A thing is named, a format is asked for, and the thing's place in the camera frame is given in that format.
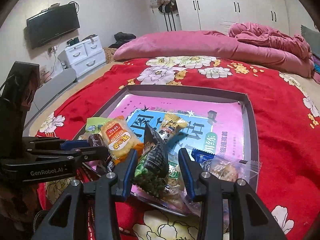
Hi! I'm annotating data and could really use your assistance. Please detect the pink quilt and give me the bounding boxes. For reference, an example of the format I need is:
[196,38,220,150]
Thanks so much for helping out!
[114,23,314,78]

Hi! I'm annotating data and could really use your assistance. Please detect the green milk snack packet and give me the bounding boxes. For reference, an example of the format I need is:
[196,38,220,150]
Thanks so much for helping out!
[85,117,112,134]

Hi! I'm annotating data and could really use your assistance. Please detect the black clothes pile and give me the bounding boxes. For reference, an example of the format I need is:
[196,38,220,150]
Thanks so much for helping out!
[109,32,137,49]

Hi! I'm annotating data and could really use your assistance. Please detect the blue oreo cookie packet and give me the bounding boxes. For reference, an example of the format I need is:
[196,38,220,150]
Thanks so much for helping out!
[191,148,215,164]

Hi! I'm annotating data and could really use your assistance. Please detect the black green pea packet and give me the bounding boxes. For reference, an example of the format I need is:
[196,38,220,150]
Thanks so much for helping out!
[132,124,176,198]

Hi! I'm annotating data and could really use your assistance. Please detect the yellow cartoon snack packet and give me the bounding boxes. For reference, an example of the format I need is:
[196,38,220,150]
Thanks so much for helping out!
[157,112,188,143]

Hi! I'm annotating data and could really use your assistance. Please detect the tan bed sheet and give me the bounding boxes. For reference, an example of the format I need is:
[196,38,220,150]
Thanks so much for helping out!
[25,62,320,136]

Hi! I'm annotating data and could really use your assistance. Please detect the hanging bags on door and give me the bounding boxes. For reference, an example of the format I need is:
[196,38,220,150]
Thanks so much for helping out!
[150,0,177,14]

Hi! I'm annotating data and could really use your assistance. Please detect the white wardrobe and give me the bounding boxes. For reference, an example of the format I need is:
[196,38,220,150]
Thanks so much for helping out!
[175,0,289,34]

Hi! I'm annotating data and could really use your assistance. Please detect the white drawer cabinet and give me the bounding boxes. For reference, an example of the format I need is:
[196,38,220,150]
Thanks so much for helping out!
[58,35,106,79]

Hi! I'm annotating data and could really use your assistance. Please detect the dark shallow box tray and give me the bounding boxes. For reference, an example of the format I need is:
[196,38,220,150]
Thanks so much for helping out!
[73,84,259,217]

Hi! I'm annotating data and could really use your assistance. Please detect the clear meat floss packet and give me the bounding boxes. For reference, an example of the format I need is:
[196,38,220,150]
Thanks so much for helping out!
[159,161,190,216]

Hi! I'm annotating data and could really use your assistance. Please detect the grey padded headboard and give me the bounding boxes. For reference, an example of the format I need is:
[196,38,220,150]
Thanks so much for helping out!
[300,25,320,57]

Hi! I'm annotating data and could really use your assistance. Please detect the clear red candy packet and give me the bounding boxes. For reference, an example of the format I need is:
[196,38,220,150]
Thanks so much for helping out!
[201,155,261,182]

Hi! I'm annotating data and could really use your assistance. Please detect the small dark candy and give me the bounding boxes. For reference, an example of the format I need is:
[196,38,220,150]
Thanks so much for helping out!
[87,134,106,147]

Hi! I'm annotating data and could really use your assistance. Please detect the black wall television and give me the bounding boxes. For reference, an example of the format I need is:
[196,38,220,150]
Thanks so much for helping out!
[26,3,80,49]

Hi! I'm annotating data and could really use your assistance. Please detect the red floral blanket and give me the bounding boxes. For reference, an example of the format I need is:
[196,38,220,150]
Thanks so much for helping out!
[37,56,319,239]

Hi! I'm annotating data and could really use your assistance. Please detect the orange cracker packet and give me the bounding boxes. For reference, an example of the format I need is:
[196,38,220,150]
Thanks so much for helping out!
[101,116,144,165]

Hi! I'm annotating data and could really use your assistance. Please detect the pink and blue book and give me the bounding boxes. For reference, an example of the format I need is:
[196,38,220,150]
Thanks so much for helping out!
[85,94,245,205]

